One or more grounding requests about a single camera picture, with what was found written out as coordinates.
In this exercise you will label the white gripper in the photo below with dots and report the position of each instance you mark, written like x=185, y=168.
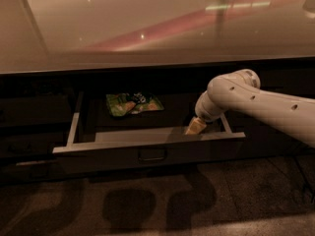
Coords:
x=204, y=114

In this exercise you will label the dark drawer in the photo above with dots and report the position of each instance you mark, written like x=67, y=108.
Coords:
x=39, y=110
x=30, y=144
x=99, y=142
x=30, y=171

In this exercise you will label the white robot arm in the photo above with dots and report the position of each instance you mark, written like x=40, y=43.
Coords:
x=240, y=91

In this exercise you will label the items inside top drawer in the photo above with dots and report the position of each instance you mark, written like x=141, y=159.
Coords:
x=123, y=104

